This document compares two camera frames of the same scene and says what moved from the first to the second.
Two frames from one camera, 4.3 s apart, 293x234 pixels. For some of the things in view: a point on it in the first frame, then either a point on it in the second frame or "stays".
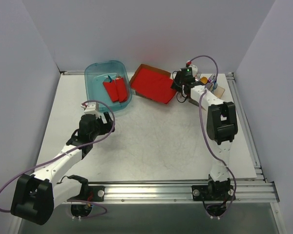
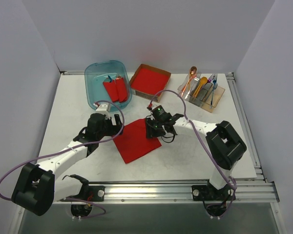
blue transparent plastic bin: (108, 82) stays
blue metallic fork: (215, 84) stays
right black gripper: (177, 82) → (151, 131)
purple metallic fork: (209, 79) stays
